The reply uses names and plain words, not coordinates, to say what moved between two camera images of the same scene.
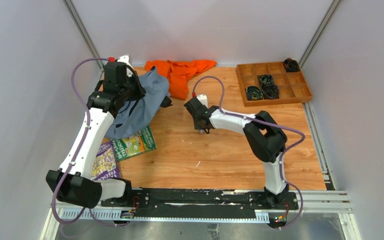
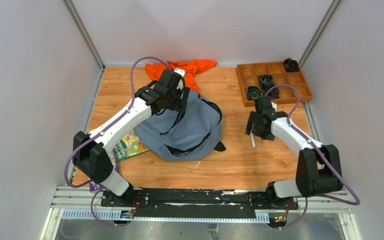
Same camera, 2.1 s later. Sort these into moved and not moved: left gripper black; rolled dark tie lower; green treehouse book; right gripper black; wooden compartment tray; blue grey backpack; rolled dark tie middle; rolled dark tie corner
Moved: right gripper black; blue grey backpack; left gripper black
Not moved: rolled dark tie middle; rolled dark tie corner; rolled dark tie lower; wooden compartment tray; green treehouse book
